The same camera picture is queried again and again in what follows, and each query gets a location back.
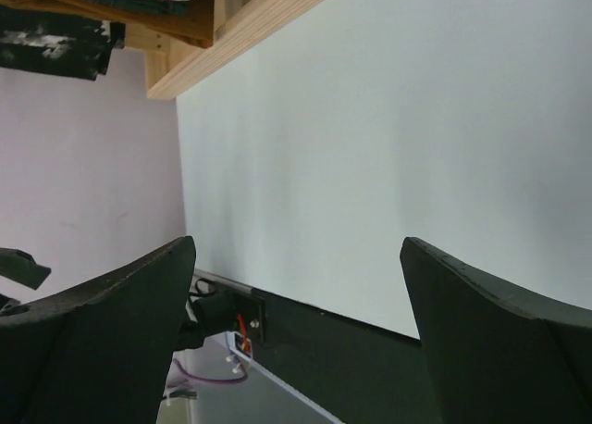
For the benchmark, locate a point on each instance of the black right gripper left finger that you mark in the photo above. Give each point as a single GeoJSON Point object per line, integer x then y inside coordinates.
{"type": "Point", "coordinates": [98, 352]}

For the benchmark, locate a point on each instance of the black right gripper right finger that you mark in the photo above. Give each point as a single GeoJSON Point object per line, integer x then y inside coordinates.
{"type": "Point", "coordinates": [495, 351]}

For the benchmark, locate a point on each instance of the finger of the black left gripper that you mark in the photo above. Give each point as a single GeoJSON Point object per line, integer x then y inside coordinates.
{"type": "Point", "coordinates": [20, 267]}

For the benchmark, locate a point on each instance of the mustard brown trousers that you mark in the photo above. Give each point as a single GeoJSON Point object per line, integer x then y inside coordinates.
{"type": "Point", "coordinates": [115, 7]}

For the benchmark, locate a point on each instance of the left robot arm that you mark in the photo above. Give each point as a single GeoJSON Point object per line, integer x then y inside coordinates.
{"type": "Point", "coordinates": [211, 310]}

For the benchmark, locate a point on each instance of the black white tie-dye garment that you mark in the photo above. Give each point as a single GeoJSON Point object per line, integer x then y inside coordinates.
{"type": "Point", "coordinates": [56, 44]}

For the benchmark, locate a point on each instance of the wooden clothes rack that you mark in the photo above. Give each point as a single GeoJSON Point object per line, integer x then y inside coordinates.
{"type": "Point", "coordinates": [189, 49]}

